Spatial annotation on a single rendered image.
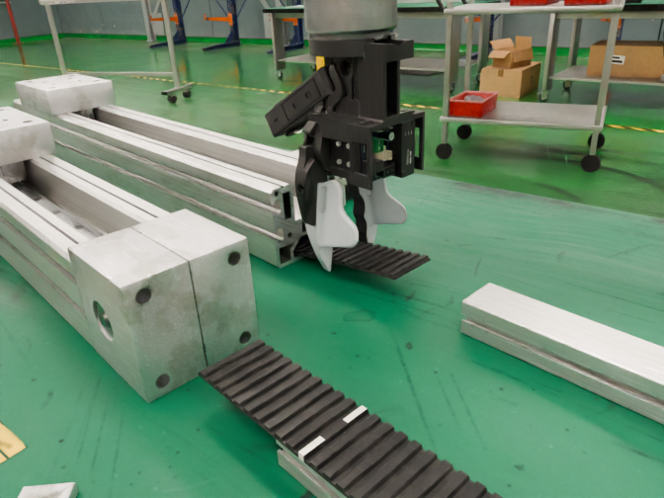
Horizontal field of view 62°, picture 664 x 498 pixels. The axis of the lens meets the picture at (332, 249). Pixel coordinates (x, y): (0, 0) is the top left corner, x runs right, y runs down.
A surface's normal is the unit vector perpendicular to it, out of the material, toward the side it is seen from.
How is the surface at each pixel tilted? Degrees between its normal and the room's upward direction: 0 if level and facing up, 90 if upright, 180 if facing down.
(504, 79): 89
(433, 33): 90
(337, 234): 81
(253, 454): 0
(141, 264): 0
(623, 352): 0
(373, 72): 90
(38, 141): 90
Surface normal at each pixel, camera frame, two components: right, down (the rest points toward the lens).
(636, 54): -0.57, 0.37
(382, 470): -0.04, -0.90
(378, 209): -0.65, 0.49
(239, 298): 0.69, 0.29
